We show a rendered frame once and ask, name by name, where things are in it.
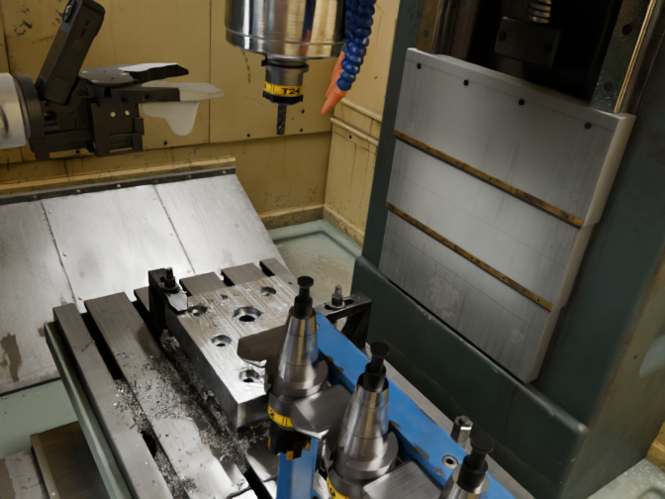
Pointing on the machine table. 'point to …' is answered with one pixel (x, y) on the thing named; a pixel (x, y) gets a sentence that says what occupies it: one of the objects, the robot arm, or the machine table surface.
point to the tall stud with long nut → (461, 430)
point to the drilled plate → (233, 404)
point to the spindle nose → (287, 28)
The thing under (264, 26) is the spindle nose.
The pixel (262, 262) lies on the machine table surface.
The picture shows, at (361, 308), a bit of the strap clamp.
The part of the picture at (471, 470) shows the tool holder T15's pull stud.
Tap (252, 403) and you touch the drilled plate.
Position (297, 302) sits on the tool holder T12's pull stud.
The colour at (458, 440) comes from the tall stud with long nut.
